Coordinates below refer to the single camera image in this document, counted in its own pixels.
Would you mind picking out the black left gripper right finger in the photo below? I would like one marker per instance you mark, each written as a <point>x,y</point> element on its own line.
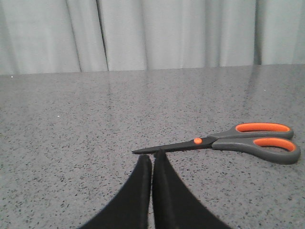
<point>174,206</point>

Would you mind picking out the grey white curtain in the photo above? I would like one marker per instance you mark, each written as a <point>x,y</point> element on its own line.
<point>61,36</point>

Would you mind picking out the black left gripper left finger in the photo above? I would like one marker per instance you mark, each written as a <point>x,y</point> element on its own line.
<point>129,208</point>

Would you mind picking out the grey orange handled scissors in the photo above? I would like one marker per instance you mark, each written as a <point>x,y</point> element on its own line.
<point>268,141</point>

